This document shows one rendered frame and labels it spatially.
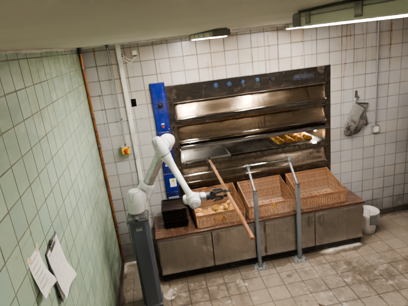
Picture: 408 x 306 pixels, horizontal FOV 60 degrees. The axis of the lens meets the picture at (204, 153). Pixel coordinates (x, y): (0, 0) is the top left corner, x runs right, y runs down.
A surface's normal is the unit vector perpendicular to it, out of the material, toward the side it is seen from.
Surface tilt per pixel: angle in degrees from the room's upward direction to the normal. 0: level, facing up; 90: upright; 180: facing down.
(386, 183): 90
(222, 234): 90
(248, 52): 90
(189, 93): 91
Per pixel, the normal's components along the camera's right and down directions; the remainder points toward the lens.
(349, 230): 0.16, 0.27
